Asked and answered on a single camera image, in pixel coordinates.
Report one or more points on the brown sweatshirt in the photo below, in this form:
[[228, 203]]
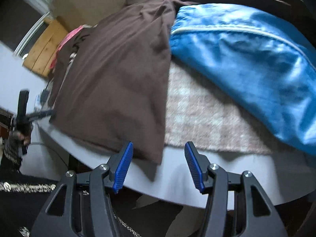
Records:
[[116, 88]]

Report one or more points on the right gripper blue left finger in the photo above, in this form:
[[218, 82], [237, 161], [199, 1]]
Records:
[[80, 203]]

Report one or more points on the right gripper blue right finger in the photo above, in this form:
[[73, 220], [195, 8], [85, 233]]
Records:
[[253, 213]]

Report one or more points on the blue satin jacket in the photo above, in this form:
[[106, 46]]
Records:
[[260, 60]]

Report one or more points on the beige folded garment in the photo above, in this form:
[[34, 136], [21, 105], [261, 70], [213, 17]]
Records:
[[71, 60]]

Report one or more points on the pink plaid blanket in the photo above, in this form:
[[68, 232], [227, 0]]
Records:
[[196, 110]]

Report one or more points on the person's left hand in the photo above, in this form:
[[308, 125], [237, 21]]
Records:
[[18, 138]]

